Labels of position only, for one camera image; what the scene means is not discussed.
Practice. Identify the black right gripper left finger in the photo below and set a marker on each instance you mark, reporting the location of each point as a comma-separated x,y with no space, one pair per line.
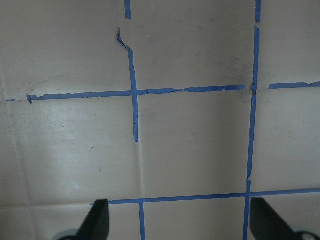
96,225

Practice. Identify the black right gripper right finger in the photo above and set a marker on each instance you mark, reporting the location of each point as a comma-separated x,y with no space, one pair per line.
266,224

